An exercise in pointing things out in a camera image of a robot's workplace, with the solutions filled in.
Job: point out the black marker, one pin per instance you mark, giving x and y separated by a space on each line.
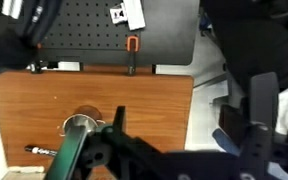
42 151

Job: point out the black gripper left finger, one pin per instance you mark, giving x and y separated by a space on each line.
65 153

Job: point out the silver metal pot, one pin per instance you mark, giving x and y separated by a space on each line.
80 120

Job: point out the short aluminium rail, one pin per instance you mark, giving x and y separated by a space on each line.
134 13

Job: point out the black perforated breadboard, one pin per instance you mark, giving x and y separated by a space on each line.
84 33

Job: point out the white square tag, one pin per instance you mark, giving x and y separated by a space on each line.
118 15

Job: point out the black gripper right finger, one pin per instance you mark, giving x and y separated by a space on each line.
121 118

